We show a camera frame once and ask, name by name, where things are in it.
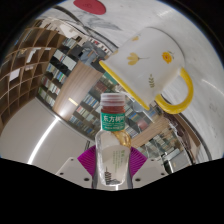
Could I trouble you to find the clear green-label drink bottle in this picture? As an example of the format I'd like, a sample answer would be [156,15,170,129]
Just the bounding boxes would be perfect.
[94,92,132,188]

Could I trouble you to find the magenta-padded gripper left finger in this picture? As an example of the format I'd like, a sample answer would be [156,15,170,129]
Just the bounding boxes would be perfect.
[54,145,98,190]

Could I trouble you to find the ceiling light strips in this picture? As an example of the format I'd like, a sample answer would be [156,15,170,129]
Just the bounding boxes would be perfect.
[27,117,60,165]

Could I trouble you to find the flat round red coaster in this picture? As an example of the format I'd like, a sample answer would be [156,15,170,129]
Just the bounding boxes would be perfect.
[73,0,107,16]

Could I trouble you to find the wooden cubby shelf unit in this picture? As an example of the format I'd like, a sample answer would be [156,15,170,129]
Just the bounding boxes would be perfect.
[0,26,68,135]

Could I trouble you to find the white mug with yellow handle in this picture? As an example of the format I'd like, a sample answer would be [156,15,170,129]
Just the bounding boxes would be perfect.
[98,26,195,115]

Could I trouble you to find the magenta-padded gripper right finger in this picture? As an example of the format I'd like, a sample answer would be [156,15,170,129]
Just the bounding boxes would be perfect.
[128,145,169,189]

